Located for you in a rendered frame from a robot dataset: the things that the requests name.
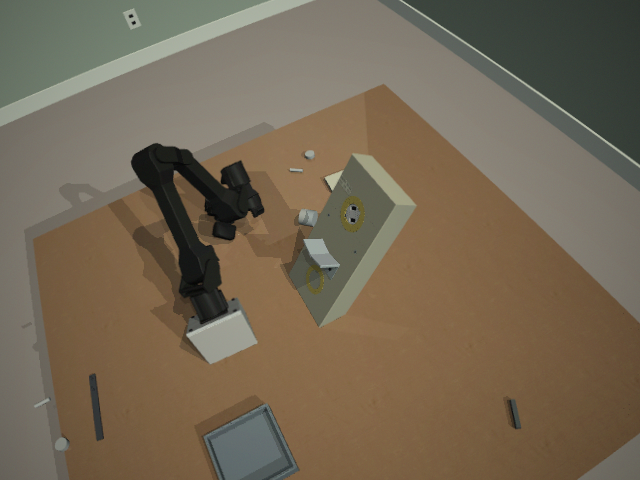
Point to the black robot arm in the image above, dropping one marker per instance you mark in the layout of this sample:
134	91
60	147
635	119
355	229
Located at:
155	167

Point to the beige rectangular panel with round holes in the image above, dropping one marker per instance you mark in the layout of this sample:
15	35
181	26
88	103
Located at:
359	248

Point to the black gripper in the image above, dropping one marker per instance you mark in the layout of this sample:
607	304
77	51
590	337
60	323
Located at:
224	230

